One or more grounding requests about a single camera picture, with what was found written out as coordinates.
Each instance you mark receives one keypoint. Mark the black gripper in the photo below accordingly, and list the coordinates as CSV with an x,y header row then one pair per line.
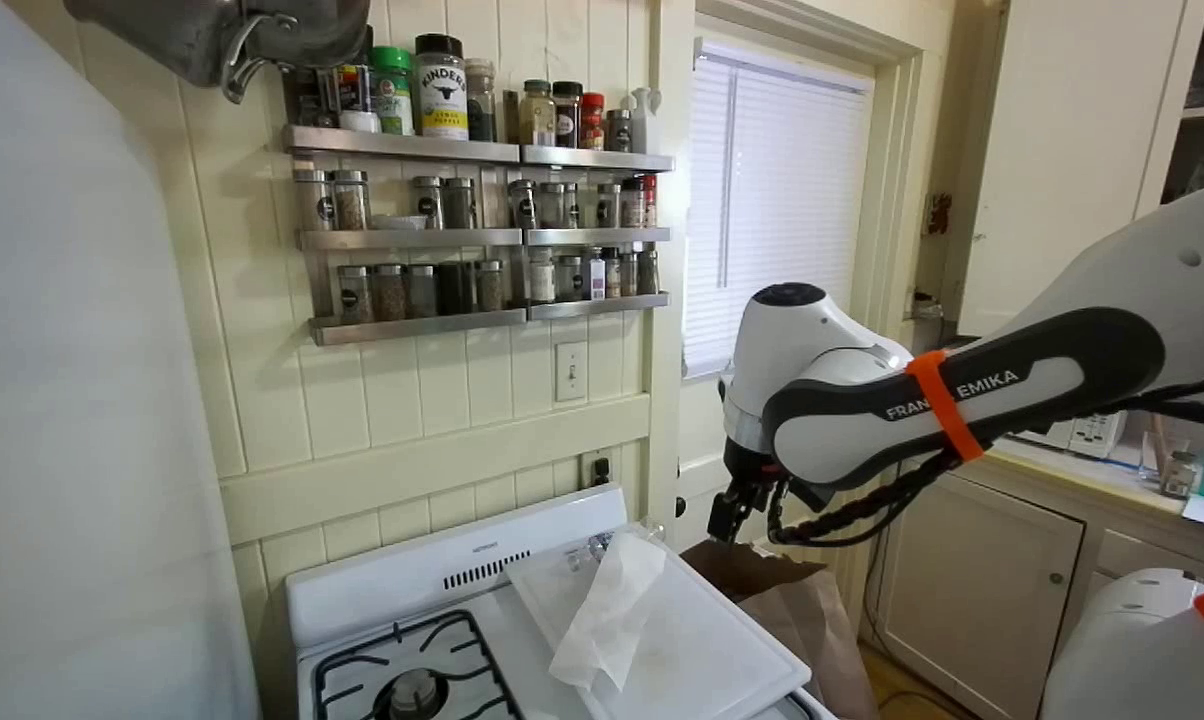
x,y
751,483

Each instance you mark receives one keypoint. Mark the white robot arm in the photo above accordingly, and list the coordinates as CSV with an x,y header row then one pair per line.
x,y
833,431

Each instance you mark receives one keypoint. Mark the brown paper bag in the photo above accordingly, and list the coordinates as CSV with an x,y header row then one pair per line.
x,y
803,608

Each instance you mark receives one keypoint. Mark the white chopping board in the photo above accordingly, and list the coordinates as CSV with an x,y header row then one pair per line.
x,y
698,654

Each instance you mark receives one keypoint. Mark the cream lower cabinet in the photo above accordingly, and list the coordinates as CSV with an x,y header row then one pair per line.
x,y
988,569

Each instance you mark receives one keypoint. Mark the white window blind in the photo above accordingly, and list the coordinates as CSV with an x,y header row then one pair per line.
x,y
778,169

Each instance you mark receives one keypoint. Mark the white gas stove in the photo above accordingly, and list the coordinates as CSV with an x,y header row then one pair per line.
x,y
469,569

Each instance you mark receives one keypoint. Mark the black stove burner grate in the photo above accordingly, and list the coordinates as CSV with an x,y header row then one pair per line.
x,y
421,669

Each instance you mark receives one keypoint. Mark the metal spice rack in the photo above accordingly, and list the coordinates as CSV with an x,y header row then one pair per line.
x,y
409,239

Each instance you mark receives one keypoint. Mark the large white-label spice jar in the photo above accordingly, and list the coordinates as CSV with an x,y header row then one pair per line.
x,y
440,86

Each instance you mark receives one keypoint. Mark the green lid spice jar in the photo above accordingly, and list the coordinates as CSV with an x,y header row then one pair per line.
x,y
395,88

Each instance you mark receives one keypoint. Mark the hanging steel pot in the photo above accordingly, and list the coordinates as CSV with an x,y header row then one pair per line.
x,y
229,40

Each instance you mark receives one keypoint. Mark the wall power outlet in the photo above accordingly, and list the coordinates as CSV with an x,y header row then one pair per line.
x,y
598,470

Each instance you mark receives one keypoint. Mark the white wall switch plate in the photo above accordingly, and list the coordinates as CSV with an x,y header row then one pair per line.
x,y
571,371

